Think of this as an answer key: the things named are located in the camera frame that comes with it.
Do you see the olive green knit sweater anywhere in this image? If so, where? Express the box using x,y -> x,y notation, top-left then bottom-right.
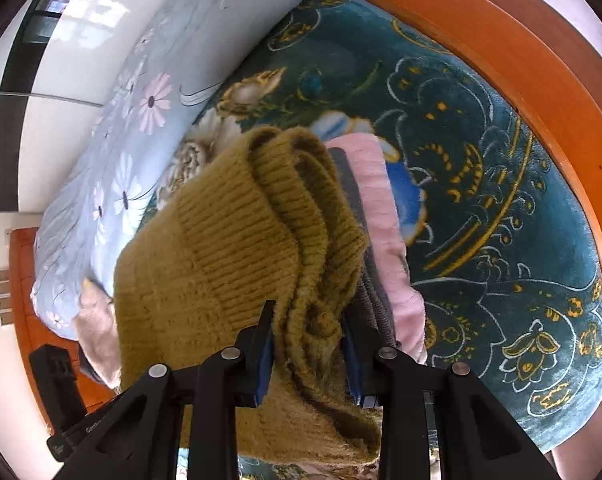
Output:
114,127 -> 382,466

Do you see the wooden bed frame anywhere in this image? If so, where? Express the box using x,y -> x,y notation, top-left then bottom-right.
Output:
8,0 -> 602,453

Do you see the teal floral blanket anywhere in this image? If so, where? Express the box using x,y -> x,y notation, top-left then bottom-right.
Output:
146,0 -> 602,480

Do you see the pink folded garment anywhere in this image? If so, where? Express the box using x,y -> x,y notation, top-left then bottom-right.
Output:
326,132 -> 429,366

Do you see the light blue floral duvet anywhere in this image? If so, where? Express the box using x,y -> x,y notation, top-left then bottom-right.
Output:
30,0 -> 352,341

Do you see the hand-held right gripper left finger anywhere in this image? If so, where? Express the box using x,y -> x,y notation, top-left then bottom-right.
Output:
61,300 -> 278,480

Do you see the beige fuzzy sweater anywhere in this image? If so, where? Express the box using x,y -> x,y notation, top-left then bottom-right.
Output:
76,280 -> 124,391

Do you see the blue-grey folded garment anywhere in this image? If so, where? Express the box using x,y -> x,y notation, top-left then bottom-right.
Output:
326,147 -> 397,356

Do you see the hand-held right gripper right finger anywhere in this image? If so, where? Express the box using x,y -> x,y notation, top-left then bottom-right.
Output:
341,310 -> 556,480

